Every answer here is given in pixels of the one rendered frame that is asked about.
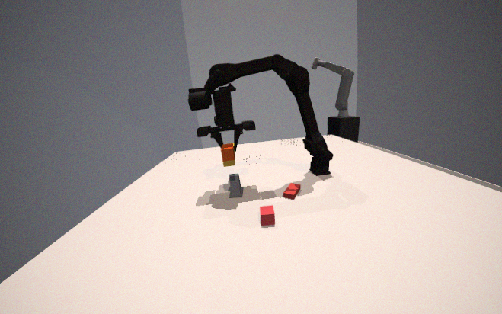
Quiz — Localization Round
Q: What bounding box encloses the small red block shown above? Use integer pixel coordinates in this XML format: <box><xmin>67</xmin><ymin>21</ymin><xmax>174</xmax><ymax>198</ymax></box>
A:
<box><xmin>260</xmin><ymin>206</ymin><xmax>275</xmax><ymax>226</ymax></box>

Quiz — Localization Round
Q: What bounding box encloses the red rectangular block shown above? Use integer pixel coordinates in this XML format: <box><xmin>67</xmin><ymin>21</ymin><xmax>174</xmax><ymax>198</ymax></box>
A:
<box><xmin>283</xmin><ymin>183</ymin><xmax>300</xmax><ymax>200</ymax></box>

